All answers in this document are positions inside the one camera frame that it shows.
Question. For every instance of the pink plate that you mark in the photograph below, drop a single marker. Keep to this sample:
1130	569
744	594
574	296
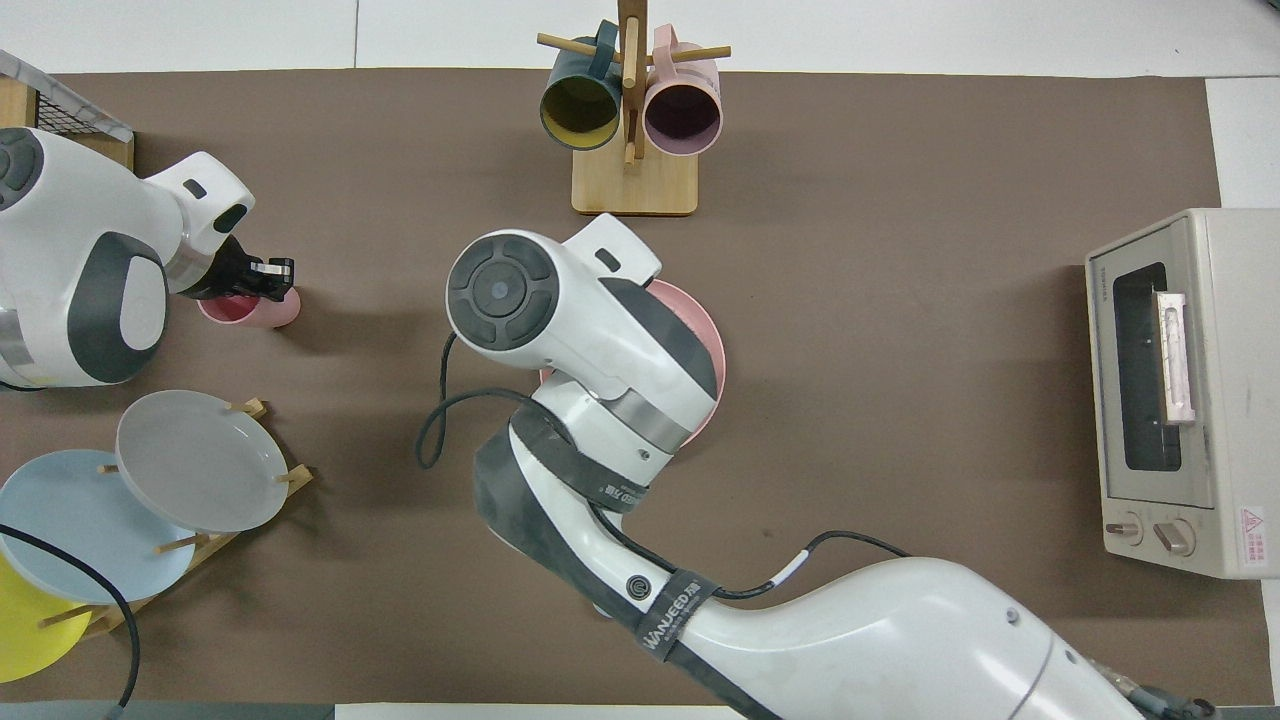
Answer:
702	335

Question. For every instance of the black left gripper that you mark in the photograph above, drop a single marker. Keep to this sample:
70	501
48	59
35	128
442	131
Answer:
225	275

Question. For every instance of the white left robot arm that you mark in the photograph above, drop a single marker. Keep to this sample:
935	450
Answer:
70	250

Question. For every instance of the wooden mug tree stand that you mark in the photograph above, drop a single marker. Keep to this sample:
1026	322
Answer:
634	185

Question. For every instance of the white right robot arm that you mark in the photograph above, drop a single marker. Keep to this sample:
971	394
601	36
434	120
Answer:
580	330

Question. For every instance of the pink mug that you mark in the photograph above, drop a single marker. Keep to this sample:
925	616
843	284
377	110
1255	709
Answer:
683	118

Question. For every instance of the pink tumbler cup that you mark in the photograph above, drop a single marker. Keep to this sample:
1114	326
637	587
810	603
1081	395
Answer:
268	312

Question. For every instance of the dark teal mug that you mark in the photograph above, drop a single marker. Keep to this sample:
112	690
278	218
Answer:
580	108

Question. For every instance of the light blue plate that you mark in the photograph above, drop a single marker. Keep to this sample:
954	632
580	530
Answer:
75	530

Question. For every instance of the wooden plate rack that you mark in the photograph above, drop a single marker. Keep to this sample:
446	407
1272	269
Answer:
215	545

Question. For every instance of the marbled white sheet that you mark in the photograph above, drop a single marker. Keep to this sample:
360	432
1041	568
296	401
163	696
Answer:
70	100

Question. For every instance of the yellow plate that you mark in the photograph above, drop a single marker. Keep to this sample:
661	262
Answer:
22	635

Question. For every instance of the beige toaster oven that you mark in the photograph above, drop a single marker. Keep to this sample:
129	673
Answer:
1220	400

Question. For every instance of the brown table mat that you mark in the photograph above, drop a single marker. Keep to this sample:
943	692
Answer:
900	330

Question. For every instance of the grey plate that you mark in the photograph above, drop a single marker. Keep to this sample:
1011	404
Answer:
200	460

